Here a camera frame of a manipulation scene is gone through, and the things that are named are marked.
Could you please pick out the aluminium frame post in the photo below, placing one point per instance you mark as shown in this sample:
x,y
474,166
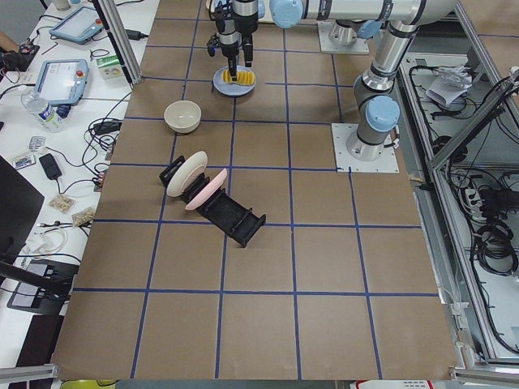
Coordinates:
x,y
112,22

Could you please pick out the cream plate in rack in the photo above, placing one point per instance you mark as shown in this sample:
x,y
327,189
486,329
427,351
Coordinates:
x,y
185,172

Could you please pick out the blue plate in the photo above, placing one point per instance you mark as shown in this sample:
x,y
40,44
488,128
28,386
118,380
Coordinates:
x,y
230,89

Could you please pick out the black power brick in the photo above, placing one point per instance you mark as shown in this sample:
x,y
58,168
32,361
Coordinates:
x,y
50,166

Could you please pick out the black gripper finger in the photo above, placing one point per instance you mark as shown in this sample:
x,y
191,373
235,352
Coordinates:
x,y
232,68
247,47

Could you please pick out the pink plate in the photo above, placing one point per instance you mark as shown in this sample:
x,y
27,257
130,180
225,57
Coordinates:
x,y
210,189

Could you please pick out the blue teach pendant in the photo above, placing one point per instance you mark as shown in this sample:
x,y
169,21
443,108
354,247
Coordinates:
x,y
62,82
79,27

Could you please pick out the black plate rack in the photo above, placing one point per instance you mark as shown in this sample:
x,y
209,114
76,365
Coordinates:
x,y
236,221

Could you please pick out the blue teach pendant near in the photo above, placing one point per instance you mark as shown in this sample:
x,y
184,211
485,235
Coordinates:
x,y
62,82

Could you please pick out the green white box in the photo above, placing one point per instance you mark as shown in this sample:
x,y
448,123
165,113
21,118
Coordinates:
x,y
109,67

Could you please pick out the white power strip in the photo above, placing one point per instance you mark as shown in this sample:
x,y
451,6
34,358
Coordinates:
x,y
473,201

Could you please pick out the blue teach pendant far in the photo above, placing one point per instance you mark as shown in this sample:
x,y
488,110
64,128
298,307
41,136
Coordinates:
x,y
79,27

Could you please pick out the black monitor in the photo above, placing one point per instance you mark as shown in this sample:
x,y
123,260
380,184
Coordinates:
x,y
21,204

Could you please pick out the cream white bowl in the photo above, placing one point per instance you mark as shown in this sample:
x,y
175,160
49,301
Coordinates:
x,y
183,116

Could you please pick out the yellow orange striped bread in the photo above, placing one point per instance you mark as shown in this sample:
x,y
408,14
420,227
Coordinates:
x,y
241,78

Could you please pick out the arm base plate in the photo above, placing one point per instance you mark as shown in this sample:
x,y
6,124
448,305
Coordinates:
x,y
337,39
353,156

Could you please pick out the clear water bottle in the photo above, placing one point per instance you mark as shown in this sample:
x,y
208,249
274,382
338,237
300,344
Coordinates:
x,y
41,110

